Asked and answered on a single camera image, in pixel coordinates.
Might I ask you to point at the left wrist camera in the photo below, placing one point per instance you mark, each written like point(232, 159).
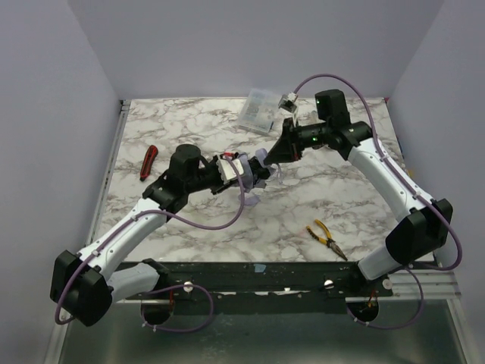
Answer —
point(229, 169)

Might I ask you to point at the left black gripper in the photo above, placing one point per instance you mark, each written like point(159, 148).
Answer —
point(254, 169)

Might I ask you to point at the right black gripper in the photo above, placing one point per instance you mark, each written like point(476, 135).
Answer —
point(292, 138)

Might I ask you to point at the lavender umbrella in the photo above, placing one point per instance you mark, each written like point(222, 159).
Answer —
point(255, 175)

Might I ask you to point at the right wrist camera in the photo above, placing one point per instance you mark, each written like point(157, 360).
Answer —
point(288, 102)

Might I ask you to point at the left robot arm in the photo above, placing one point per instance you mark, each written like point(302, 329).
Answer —
point(85, 284)

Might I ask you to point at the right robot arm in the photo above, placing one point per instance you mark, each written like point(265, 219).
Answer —
point(422, 220)

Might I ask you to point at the aluminium extrusion rail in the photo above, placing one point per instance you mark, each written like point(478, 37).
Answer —
point(435, 285)

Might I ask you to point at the yellow handled pliers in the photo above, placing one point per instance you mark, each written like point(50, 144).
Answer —
point(327, 239)

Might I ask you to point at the clear plastic parts box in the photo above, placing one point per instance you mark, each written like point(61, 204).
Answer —
point(259, 111)

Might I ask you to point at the red black utility knife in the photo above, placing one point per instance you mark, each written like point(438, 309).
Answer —
point(147, 163)

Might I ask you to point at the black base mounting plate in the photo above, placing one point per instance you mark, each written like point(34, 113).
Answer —
point(245, 288)

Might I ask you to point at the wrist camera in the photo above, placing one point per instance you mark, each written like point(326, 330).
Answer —
point(229, 169)
point(288, 102)

